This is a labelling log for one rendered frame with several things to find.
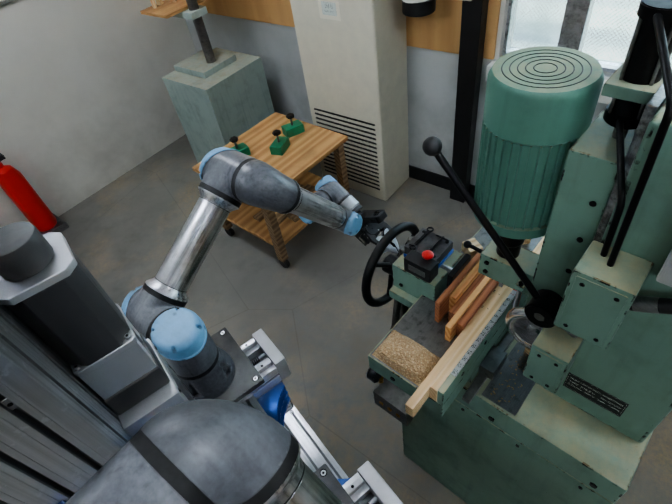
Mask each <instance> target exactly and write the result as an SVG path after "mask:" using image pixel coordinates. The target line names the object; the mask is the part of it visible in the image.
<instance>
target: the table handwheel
mask: <svg viewBox="0 0 672 504"><path fill-rule="evenodd" d="M404 231H410V232H411V234H412V235H411V236H415V235H416V234H417V233H418V232H419V231H420V230H419V228H418V227H417V225H416V224H414V223H412V222H401V223H399V224H397V225H395V226H394V227H392V228H391V229H390V230H389V231H388V232H387V233H386V234H385V235H384V236H383V237H382V238H381V239H380V241H379V242H378V244H377V245H376V247H375V248H374V250H373V251H372V253H371V255H370V257H369V259H368V262H367V264H366V267H365V270H364V273H363V278H362V285H361V291H362V296H363V299H364V301H365V302H366V303H367V304H368V305H369V306H371V307H380V306H383V305H385V304H387V303H388V302H390V301H391V300H392V299H393V298H391V297H390V296H389V290H390V289H391V288H392V286H393V270H392V264H393V263H394V262H395V261H396V260H397V259H398V257H399V252H398V254H397V255H396V256H395V255H393V254H389V255H387V256H386V257H385V258H384V260H383V262H378V261H379V259H380V257H381V255H382V254H383V252H384V251H385V249H386V248H387V246H388V245H389V244H390V242H391V241H392V240H393V239H394V238H395V237H396V236H398V235H399V234H400V233H402V232H404ZM376 267H382V270H383V271H384V272H386V273H388V274H389V276H388V286H387V293H386V294H385V295H383V296H381V297H379V298H373V296H372V294H371V282H372V277H373V274H374V271H375V268H376Z"/></svg>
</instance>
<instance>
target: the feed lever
mask: <svg viewBox="0 0 672 504"><path fill-rule="evenodd" d="M422 149H423V151H424V153H425V154H426V155H428V156H434V157H435V158H436V159H437V161H438V162H439V164H440V165H441V167H442V168H443V170H444V171H445V172H446V174H447V175H448V177H449V178H450V180H451V181H452V182H453V184H454V185H455V187H456V188H457V190H458V191H459V192H460V194H461V195H462V197H463V198H464V200H465V201H466V202H467V204H468V205H469V207H470V208H471V210H472V211H473V213H474V214H475V215H476V217H477V218H478V220H479V221H480V223H481V224H482V225H483V227H484V228H485V230H486V231H487V233H488V234H489V235H490V237H491V238H492V240H493V241H494V243H495V244H496V246H497V247H498V248H499V250H500V251H501V253H502V254H503V256H504V257H505V258H506V260H507V261H508V263H509V264H510V266H511V267H512V268H513V270H514V271H515V273H516V274H517V276H518V277H519V279H520V280H521V281H522V283H523V284H524V286H525V287H526V289H527V290H528V291H529V293H530V294H531V296H532V298H531V300H530V301H529V303H528V304H527V305H526V307H525V309H524V312H525V315H526V316H527V318H528V319H529V320H530V321H531V322H532V323H533V324H535V325H537V326H539V327H543V328H552V327H554V326H555V325H554V320H555V318H556V315H557V312H558V309H559V307H560V304H561V301H562V299H563V298H562V297H561V296H560V295H559V294H557V293H556V292H554V291H551V290H548V289H540V290H538V291H537V290H536V288H535V287H534V285H533V284H532V282H531V281H530V279H529V278H528V277H527V275H526V274H525V272H524V271H523V269H522V268H521V267H520V265H519V264H518V262H517V261H516V259H515V258H514V256H513V255H512V254H511V252H510V251H509V249H508V248H507V246H506V245H505V243H504V242H503V241H502V239H501V238H500V236H499V235H498V233H497V232H496V230H495V229H494V228H493V226H492V225H491V223H490V222H489V220H488V219H487V217H486V216H485V215H484V213H483V212H482V210H481V209H480V207H479V206H478V204H477V203H476V202H475V200H474V199H473V197H472V196H471V194H470V193H469V191H468V190H467V189H466V187H465V186H464V184H463V183H462V181H461V180H460V178H459V177H458V176H457V174H456V173H455V171H454V170H453V168H452V167H451V165H450V164H449V163H448V161H447V160H446V158H445V157H444V155H443V154H442V152H441V150H442V142H441V140H440V139H439V138H438V137H435V136H430V137H428V138H426V139H425V140H424V142H423V145H422Z"/></svg>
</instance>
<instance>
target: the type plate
mask: <svg viewBox="0 0 672 504"><path fill-rule="evenodd" d="M563 386H565V387H567V388H569V389H570V390H572V391H574V392H576V393H578V394H579V395H581V396H583V397H585V398H586V399H588V400H590V401H592V402H594V403H595V404H597V405H599V406H601V407H603V408H604V409H606V410H608V411H610V412H611V413H613V414H615V415H617V416H619V417H620V416H621V415H622V413H623V412H624V411H625V409H626V408H627V407H628V405H629V404H627V403H625V402H624V401H622V400H620V399H618V398H616V397H614V396H612V395H611V394H609V393H607V392H605V391H603V390H601V389H599V388H598V387H596V386H594V385H592V384H590V383H588V382H587V381H585V380H583V379H581V378H579V377H577V376H575V375H574V374H572V373H570V372H569V373H568V375H567V377H566V380H565V382H564V384H563Z"/></svg>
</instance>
